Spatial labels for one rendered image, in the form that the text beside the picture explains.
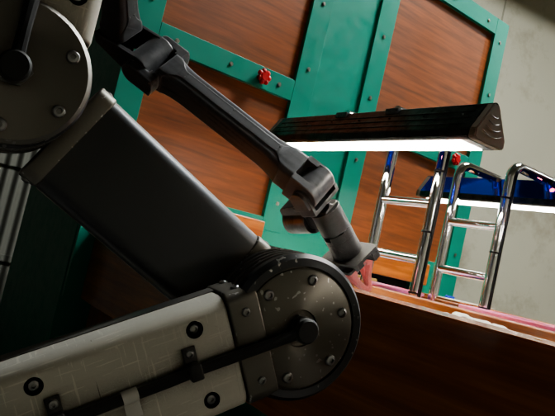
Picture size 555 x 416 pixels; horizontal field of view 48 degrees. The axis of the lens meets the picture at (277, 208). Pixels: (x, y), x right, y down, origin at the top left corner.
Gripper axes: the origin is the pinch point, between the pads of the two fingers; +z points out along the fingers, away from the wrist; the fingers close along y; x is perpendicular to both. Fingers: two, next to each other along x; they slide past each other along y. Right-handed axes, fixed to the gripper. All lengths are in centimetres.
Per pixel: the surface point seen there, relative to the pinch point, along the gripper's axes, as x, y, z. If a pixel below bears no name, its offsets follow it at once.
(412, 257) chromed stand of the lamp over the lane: -14.2, 1.3, 4.2
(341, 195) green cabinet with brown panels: -41, 55, 11
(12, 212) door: 15, 227, -8
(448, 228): -37.7, 13.7, 16.1
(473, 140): -18.3, -21.7, -21.7
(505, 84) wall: -289, 178, 105
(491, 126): -21.6, -23.4, -22.3
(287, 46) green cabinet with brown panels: -49, 56, -35
